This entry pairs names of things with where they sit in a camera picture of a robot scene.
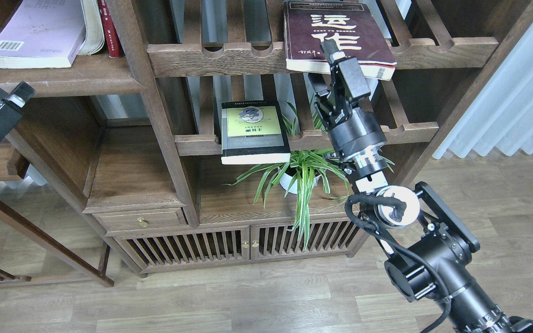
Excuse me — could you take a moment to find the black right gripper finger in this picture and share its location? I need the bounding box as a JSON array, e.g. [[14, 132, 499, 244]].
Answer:
[[308, 73, 335, 116], [320, 40, 371, 104]]

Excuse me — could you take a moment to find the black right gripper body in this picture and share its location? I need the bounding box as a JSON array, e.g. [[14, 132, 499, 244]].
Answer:
[[315, 96, 388, 179]]

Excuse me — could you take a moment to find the dark red book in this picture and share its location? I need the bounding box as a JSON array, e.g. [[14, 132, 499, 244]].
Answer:
[[283, 1, 397, 80]]

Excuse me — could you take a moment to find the pale purple white book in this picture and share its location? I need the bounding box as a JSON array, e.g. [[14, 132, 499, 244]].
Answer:
[[0, 0, 86, 69]]

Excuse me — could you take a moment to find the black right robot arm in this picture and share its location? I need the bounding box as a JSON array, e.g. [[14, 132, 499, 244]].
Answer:
[[309, 40, 533, 333]]

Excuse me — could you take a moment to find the green spider plant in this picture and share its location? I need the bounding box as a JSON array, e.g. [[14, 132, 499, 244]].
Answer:
[[227, 92, 396, 250]]

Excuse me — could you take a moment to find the yellow and black book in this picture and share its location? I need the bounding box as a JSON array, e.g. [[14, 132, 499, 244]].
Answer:
[[221, 100, 291, 165]]

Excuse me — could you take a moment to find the white plant pot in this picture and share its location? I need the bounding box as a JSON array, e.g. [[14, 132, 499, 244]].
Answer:
[[279, 168, 322, 194]]

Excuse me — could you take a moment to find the cream paged standing book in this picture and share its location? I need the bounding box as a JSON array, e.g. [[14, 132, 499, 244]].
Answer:
[[78, 0, 105, 55]]

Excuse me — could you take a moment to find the dark wooden bookshelf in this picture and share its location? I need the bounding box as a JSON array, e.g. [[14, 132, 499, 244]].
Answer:
[[0, 0, 533, 273]]

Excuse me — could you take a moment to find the red spine standing book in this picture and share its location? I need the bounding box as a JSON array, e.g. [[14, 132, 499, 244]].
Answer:
[[98, 0, 123, 58]]

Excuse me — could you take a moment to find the white pleated curtain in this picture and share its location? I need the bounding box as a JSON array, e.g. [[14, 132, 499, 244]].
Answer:
[[433, 23, 533, 159]]

